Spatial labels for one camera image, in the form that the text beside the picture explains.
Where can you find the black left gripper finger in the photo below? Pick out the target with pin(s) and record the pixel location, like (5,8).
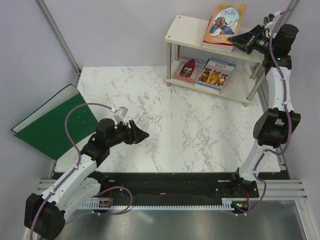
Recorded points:
(139,135)
(133,125)

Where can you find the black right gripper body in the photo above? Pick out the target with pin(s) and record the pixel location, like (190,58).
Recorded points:
(262,44)

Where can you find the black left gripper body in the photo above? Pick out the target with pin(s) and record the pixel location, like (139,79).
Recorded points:
(122,134)

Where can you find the Charlie Chocolate Factory book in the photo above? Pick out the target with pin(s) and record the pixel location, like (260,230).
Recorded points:
(218,48)

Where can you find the orange Charlie portrait book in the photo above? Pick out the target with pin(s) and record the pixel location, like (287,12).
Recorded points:
(234,14)

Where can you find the red 13-Storey Treehouse book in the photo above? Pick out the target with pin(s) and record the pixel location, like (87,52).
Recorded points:
(217,33)

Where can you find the Why Do Dogs Bark book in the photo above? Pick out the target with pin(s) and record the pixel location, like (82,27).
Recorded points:
(214,75)

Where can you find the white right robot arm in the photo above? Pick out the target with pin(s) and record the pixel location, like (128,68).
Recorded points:
(276,125)

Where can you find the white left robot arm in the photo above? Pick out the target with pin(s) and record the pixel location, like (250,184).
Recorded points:
(47,213)

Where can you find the white two-tier shelf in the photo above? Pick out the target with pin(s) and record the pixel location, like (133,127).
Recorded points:
(188,32)

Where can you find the red house cover book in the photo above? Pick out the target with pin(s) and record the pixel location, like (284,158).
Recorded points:
(187,70)

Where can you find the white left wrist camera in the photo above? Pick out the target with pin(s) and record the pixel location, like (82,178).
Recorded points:
(119,115)

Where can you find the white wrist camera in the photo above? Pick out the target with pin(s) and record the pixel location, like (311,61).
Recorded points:
(119,115)
(270,19)

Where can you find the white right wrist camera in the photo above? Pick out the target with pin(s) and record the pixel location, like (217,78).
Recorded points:
(270,19)

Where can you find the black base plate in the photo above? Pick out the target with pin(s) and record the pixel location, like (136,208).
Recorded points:
(179,188)

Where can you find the green ring binder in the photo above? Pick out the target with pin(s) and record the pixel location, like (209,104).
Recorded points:
(44,129)

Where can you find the white slotted cable duct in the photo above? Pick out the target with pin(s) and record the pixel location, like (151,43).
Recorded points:
(103,205)

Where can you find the aluminium rail frame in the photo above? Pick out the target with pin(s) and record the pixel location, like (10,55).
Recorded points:
(275,190)

